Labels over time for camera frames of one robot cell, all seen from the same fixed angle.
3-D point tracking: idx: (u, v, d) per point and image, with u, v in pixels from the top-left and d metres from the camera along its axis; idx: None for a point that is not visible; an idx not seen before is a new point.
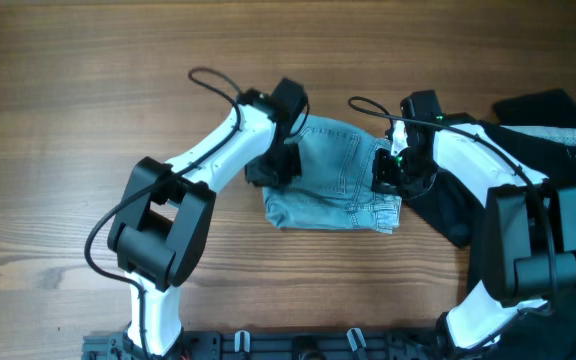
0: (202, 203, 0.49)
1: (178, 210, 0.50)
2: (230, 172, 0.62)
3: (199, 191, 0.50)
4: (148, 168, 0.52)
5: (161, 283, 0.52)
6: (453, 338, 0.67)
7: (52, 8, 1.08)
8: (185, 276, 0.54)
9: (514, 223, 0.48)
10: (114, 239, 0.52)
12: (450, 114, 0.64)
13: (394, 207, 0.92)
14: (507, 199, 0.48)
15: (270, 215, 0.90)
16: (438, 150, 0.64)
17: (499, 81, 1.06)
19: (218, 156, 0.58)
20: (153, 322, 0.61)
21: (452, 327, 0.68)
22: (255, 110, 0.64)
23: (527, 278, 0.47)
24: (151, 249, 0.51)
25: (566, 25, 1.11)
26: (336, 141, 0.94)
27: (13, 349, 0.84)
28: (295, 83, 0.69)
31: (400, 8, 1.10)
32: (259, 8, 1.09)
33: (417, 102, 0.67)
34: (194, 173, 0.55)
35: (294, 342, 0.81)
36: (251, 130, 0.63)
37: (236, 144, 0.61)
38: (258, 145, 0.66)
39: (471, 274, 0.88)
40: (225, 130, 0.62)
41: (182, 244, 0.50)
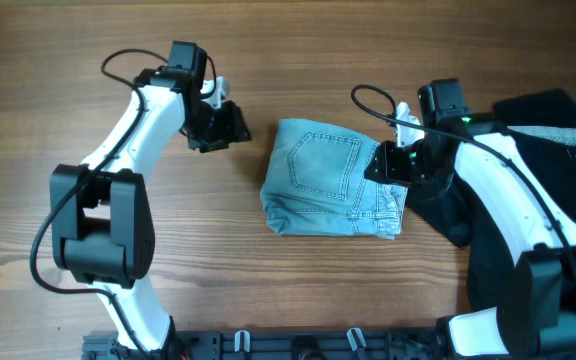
0: (131, 187, 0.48)
1: (111, 204, 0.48)
2: (151, 149, 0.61)
3: (126, 176, 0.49)
4: (66, 173, 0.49)
5: (125, 280, 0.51)
6: (453, 344, 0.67)
7: (53, 8, 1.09)
8: (147, 263, 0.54)
9: (548, 295, 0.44)
10: (61, 257, 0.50)
12: (479, 117, 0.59)
13: (397, 215, 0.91)
14: (543, 268, 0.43)
15: (272, 221, 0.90)
16: (462, 164, 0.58)
17: (498, 80, 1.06)
19: (134, 140, 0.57)
20: (139, 321, 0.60)
21: (454, 334, 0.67)
22: (159, 88, 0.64)
23: (550, 342, 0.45)
24: (101, 255, 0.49)
25: (565, 25, 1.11)
26: (337, 146, 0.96)
27: (12, 349, 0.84)
28: (187, 45, 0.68)
31: (399, 8, 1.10)
32: (259, 8, 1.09)
33: (438, 91, 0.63)
34: (112, 164, 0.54)
35: (294, 341, 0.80)
36: (158, 106, 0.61)
37: (148, 122, 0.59)
38: (172, 118, 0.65)
39: (471, 273, 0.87)
40: (131, 112, 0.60)
41: (128, 235, 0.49)
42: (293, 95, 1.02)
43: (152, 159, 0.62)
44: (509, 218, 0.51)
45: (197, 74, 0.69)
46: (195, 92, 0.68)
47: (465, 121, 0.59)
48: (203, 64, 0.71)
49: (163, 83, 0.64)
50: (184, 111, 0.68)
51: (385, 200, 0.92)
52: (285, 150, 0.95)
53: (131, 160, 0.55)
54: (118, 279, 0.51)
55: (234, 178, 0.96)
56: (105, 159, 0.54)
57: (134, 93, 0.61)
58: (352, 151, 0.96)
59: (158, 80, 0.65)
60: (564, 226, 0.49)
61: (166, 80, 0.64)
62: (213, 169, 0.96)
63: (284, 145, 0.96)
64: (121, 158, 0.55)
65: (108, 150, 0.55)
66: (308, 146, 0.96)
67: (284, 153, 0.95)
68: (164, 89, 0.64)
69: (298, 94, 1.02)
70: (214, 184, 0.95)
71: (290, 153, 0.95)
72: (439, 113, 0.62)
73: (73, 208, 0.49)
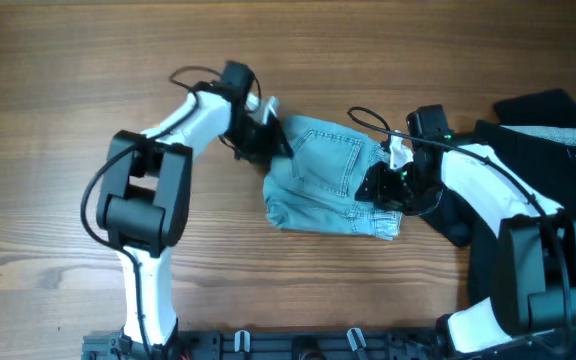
0: (182, 157, 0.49)
1: (161, 171, 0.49)
2: (199, 147, 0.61)
3: (177, 148, 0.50)
4: (126, 138, 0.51)
5: (157, 245, 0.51)
6: (453, 342, 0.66)
7: (52, 8, 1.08)
8: (180, 234, 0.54)
9: (529, 259, 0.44)
10: (103, 214, 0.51)
12: (460, 134, 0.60)
13: (395, 217, 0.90)
14: (521, 231, 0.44)
15: (270, 215, 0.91)
16: (446, 170, 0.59)
17: (499, 80, 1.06)
19: (188, 125, 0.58)
20: (152, 302, 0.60)
21: (453, 332, 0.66)
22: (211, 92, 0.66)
23: (541, 312, 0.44)
24: (139, 215, 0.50)
25: (566, 25, 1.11)
26: None
27: (12, 349, 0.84)
28: (236, 64, 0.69)
31: (400, 7, 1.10)
32: (259, 8, 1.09)
33: (424, 118, 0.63)
34: (168, 138, 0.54)
35: (294, 341, 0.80)
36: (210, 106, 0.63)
37: (200, 115, 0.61)
38: (217, 125, 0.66)
39: (471, 274, 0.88)
40: (185, 106, 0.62)
41: (170, 201, 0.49)
42: (294, 95, 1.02)
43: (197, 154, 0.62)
44: (494, 208, 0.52)
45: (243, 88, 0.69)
46: (239, 106, 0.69)
47: (447, 138, 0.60)
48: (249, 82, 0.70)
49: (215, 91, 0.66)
50: (227, 123, 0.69)
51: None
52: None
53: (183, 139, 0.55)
54: (151, 244, 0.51)
55: (235, 178, 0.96)
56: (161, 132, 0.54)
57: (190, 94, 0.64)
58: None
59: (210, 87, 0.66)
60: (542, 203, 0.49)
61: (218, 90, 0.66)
62: (214, 169, 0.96)
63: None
64: (175, 135, 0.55)
65: (163, 128, 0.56)
66: None
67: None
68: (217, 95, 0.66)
69: (298, 94, 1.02)
70: (215, 184, 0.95)
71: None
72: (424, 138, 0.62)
73: (126, 168, 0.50)
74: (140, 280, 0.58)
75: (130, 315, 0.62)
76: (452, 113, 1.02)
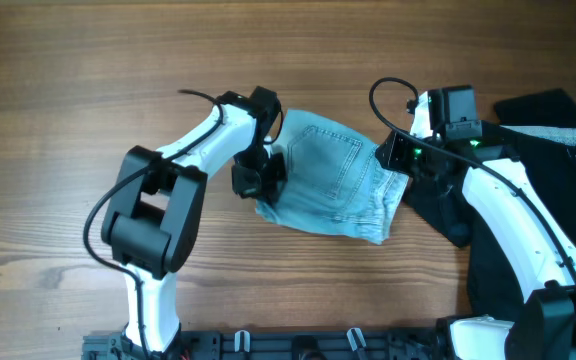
0: (194, 183, 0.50)
1: (172, 195, 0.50)
2: (217, 165, 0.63)
3: (190, 173, 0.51)
4: (140, 155, 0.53)
5: (157, 269, 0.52)
6: (453, 347, 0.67)
7: (53, 8, 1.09)
8: (184, 261, 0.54)
9: (557, 337, 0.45)
10: (108, 229, 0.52)
12: (486, 142, 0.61)
13: (380, 222, 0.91)
14: (553, 311, 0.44)
15: (261, 210, 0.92)
16: (470, 187, 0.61)
17: (499, 81, 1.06)
19: (206, 144, 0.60)
20: (151, 316, 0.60)
21: (455, 339, 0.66)
22: (236, 109, 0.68)
23: None
24: (145, 236, 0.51)
25: (566, 25, 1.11)
26: (338, 144, 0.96)
27: (12, 349, 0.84)
28: (266, 90, 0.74)
31: (400, 8, 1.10)
32: (259, 8, 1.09)
33: (449, 101, 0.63)
34: (184, 158, 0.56)
35: (293, 341, 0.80)
36: (234, 124, 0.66)
37: (222, 136, 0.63)
38: (239, 140, 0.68)
39: (471, 274, 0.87)
40: (209, 123, 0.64)
41: (177, 226, 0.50)
42: (293, 95, 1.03)
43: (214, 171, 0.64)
44: (519, 251, 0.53)
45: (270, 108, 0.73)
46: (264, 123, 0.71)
47: (474, 144, 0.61)
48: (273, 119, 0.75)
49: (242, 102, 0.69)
50: (249, 141, 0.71)
51: (374, 205, 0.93)
52: (280, 142, 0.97)
53: (200, 158, 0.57)
54: (152, 267, 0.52)
55: None
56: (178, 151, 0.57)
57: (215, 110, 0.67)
58: (351, 151, 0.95)
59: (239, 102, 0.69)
60: None
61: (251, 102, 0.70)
62: None
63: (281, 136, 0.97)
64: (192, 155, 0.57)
65: (181, 146, 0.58)
66: (308, 140, 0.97)
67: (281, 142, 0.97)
68: (242, 112, 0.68)
69: (298, 94, 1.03)
70: (216, 184, 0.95)
71: (288, 145, 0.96)
72: (449, 127, 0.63)
73: (136, 187, 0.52)
74: (141, 296, 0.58)
75: (131, 324, 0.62)
76: None
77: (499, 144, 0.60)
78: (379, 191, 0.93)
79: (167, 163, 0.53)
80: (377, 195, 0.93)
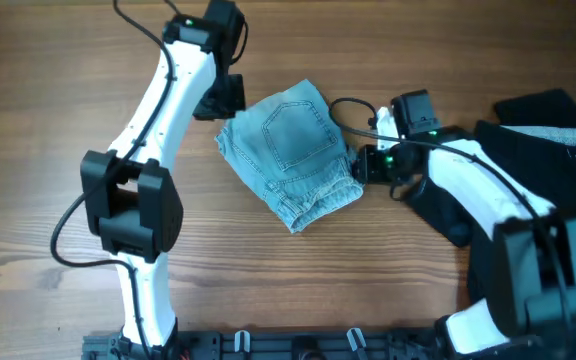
0: (158, 181, 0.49)
1: (138, 194, 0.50)
2: (179, 126, 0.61)
3: (151, 169, 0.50)
4: (95, 161, 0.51)
5: (150, 253, 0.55)
6: (453, 344, 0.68)
7: (53, 8, 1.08)
8: (174, 232, 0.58)
9: (524, 264, 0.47)
10: (95, 227, 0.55)
12: (444, 131, 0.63)
13: (298, 211, 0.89)
14: (516, 237, 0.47)
15: (220, 137, 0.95)
16: (435, 171, 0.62)
17: (499, 81, 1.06)
19: (160, 120, 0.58)
20: (148, 307, 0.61)
21: (452, 333, 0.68)
22: (188, 47, 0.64)
23: (539, 315, 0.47)
24: (129, 229, 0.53)
25: (566, 25, 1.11)
26: (316, 129, 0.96)
27: (13, 349, 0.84)
28: (223, 2, 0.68)
31: (400, 7, 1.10)
32: (259, 8, 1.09)
33: (408, 104, 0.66)
34: (139, 152, 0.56)
35: (293, 341, 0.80)
36: (187, 73, 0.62)
37: (176, 97, 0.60)
38: (202, 81, 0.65)
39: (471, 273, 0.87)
40: (160, 82, 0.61)
41: (157, 220, 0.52)
42: None
43: (182, 126, 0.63)
44: (482, 207, 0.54)
45: (231, 26, 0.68)
46: (226, 46, 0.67)
47: (433, 135, 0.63)
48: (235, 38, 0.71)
49: (194, 33, 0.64)
50: (213, 72, 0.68)
51: (306, 199, 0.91)
52: (276, 101, 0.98)
53: (157, 145, 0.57)
54: (144, 251, 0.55)
55: (234, 178, 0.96)
56: (134, 145, 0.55)
57: (164, 56, 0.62)
58: (323, 146, 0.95)
59: (188, 33, 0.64)
60: (532, 203, 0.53)
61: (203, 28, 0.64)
62: (214, 169, 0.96)
63: (279, 96, 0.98)
64: (148, 145, 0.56)
65: (135, 133, 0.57)
66: (293, 110, 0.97)
67: (275, 102, 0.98)
68: (194, 50, 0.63)
69: None
70: (215, 184, 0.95)
71: (278, 107, 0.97)
72: (411, 127, 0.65)
73: (104, 192, 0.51)
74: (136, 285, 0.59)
75: (128, 319, 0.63)
76: (452, 114, 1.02)
77: (457, 129, 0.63)
78: (322, 192, 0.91)
79: (124, 160, 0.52)
80: (316, 194, 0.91)
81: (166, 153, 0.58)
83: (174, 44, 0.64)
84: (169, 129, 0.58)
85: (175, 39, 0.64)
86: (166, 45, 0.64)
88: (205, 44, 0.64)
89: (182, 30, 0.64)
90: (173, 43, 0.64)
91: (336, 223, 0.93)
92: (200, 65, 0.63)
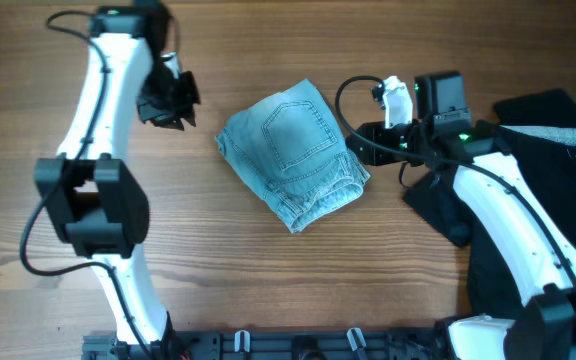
0: (115, 173, 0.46)
1: (97, 190, 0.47)
2: (127, 119, 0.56)
3: (105, 162, 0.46)
4: (44, 165, 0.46)
5: (126, 248, 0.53)
6: (453, 347, 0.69)
7: (53, 9, 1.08)
8: (145, 226, 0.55)
9: (558, 335, 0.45)
10: (62, 236, 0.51)
12: (475, 134, 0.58)
13: (298, 211, 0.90)
14: (557, 313, 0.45)
15: (220, 138, 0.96)
16: (462, 186, 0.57)
17: (499, 81, 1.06)
19: (104, 113, 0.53)
20: (137, 304, 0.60)
21: (454, 336, 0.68)
22: (116, 36, 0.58)
23: None
24: (98, 229, 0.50)
25: (566, 25, 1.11)
26: (316, 130, 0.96)
27: (12, 349, 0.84)
28: None
31: (400, 8, 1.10)
32: (259, 8, 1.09)
33: (436, 91, 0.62)
34: (89, 149, 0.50)
35: (293, 341, 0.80)
36: (121, 61, 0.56)
37: (114, 86, 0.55)
38: (140, 70, 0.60)
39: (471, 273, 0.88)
40: (94, 78, 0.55)
41: (124, 213, 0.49)
42: None
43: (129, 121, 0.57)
44: (516, 255, 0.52)
45: (158, 9, 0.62)
46: (157, 29, 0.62)
47: (463, 139, 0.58)
48: (168, 25, 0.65)
49: (120, 20, 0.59)
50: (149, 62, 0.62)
51: (306, 199, 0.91)
52: (276, 101, 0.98)
53: (107, 139, 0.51)
54: (120, 247, 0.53)
55: (234, 178, 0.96)
56: (81, 143, 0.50)
57: (94, 51, 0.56)
58: (323, 145, 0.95)
59: (115, 22, 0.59)
60: (574, 265, 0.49)
61: (130, 15, 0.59)
62: (214, 169, 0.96)
63: (280, 95, 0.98)
64: (96, 141, 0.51)
65: (81, 133, 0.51)
66: (293, 109, 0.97)
67: (275, 102, 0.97)
68: (124, 37, 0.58)
69: None
70: (215, 184, 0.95)
71: (278, 108, 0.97)
72: (438, 117, 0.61)
73: (62, 195, 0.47)
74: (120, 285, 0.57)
75: (119, 319, 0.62)
76: None
77: (489, 136, 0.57)
78: (322, 191, 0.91)
79: (75, 161, 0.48)
80: (316, 194, 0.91)
81: (118, 148, 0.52)
83: (101, 36, 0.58)
84: (116, 122, 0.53)
85: (103, 32, 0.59)
86: (93, 39, 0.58)
88: (133, 29, 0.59)
89: (107, 21, 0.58)
90: (99, 37, 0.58)
91: (336, 223, 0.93)
92: (133, 51, 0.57)
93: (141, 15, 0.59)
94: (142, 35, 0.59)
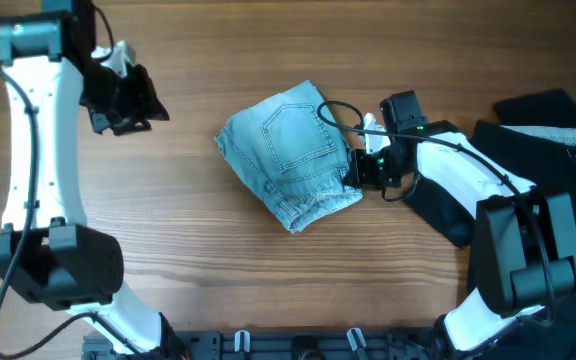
0: (71, 239, 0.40)
1: (57, 260, 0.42)
2: (69, 157, 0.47)
3: (57, 228, 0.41)
4: None
5: (102, 297, 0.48)
6: (452, 340, 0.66)
7: None
8: (118, 272, 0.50)
9: (507, 235, 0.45)
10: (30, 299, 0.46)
12: (431, 124, 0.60)
13: (293, 214, 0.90)
14: (497, 211, 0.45)
15: (220, 138, 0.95)
16: (421, 159, 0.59)
17: (499, 81, 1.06)
19: (44, 164, 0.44)
20: (130, 330, 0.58)
21: (451, 330, 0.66)
22: (34, 62, 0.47)
23: (525, 291, 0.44)
24: (66, 291, 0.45)
25: (566, 25, 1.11)
26: (316, 134, 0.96)
27: (12, 350, 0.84)
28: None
31: (400, 8, 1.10)
32: (259, 8, 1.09)
33: (397, 105, 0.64)
34: (37, 213, 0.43)
35: (294, 341, 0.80)
36: (46, 93, 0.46)
37: (47, 127, 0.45)
38: (70, 87, 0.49)
39: (470, 274, 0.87)
40: (20, 122, 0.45)
41: (92, 273, 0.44)
42: None
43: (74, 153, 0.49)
44: (469, 192, 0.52)
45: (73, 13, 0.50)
46: (76, 34, 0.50)
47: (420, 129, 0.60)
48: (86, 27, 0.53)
49: (33, 38, 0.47)
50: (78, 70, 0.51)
51: (304, 200, 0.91)
52: (277, 101, 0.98)
53: (56, 197, 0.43)
54: (95, 298, 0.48)
55: (234, 178, 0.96)
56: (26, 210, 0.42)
57: (10, 86, 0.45)
58: (323, 151, 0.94)
59: (27, 43, 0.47)
60: (515, 182, 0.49)
61: (38, 23, 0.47)
62: (214, 169, 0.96)
63: (280, 97, 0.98)
64: (43, 204, 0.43)
65: (23, 196, 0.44)
66: (295, 112, 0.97)
67: (275, 103, 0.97)
68: (42, 59, 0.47)
69: None
70: (215, 184, 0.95)
71: (278, 108, 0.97)
72: (399, 124, 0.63)
73: (20, 271, 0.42)
74: (107, 320, 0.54)
75: (115, 342, 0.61)
76: (452, 113, 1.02)
77: (444, 124, 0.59)
78: (321, 193, 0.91)
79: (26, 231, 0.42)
80: (315, 197, 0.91)
81: (71, 204, 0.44)
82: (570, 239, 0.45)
83: (14, 63, 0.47)
84: (59, 172, 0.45)
85: (13, 53, 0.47)
86: (7, 69, 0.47)
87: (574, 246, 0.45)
88: (51, 46, 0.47)
89: (14, 38, 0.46)
90: (12, 65, 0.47)
91: (336, 223, 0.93)
92: (56, 76, 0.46)
93: (54, 21, 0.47)
94: (63, 52, 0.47)
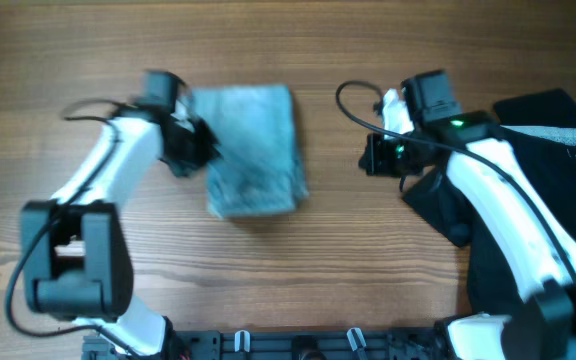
0: (105, 216, 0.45)
1: (85, 238, 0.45)
2: (126, 177, 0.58)
3: (97, 207, 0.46)
4: (36, 208, 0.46)
5: (107, 316, 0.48)
6: (453, 348, 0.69)
7: (52, 8, 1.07)
8: (127, 297, 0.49)
9: (562, 330, 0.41)
10: (32, 302, 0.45)
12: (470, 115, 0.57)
13: (226, 198, 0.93)
14: (552, 306, 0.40)
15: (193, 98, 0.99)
16: (456, 174, 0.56)
17: (498, 81, 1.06)
19: (108, 170, 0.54)
20: (133, 339, 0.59)
21: (455, 340, 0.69)
22: (132, 122, 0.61)
23: None
24: (73, 296, 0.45)
25: (566, 25, 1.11)
26: (272, 135, 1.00)
27: (13, 349, 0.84)
28: (158, 72, 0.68)
31: (401, 7, 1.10)
32: (260, 8, 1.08)
33: (423, 88, 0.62)
34: (84, 196, 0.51)
35: (294, 341, 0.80)
36: (133, 139, 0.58)
37: (118, 158, 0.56)
38: (146, 151, 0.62)
39: (470, 273, 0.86)
40: (104, 147, 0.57)
41: (104, 269, 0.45)
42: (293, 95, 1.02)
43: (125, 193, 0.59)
44: (515, 249, 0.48)
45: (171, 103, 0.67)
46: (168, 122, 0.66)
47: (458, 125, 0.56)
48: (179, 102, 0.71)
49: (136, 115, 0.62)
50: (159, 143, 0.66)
51: (239, 190, 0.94)
52: (246, 95, 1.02)
53: (104, 189, 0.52)
54: (99, 315, 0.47)
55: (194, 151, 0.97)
56: (78, 190, 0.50)
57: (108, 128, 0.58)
58: (271, 152, 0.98)
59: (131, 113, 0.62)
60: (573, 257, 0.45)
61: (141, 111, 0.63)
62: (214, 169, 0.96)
63: (251, 91, 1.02)
64: (95, 189, 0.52)
65: (79, 182, 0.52)
66: (259, 109, 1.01)
67: (245, 95, 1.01)
68: (138, 122, 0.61)
69: (297, 96, 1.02)
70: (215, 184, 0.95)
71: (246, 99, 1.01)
72: (427, 111, 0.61)
73: (47, 244, 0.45)
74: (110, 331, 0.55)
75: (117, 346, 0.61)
76: None
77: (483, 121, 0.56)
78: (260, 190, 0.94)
79: (66, 206, 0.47)
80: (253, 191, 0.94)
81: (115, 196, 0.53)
82: None
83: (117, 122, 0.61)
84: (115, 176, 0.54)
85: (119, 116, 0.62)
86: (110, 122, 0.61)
87: None
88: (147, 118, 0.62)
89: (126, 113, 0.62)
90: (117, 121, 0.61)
91: (336, 222, 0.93)
92: (143, 138, 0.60)
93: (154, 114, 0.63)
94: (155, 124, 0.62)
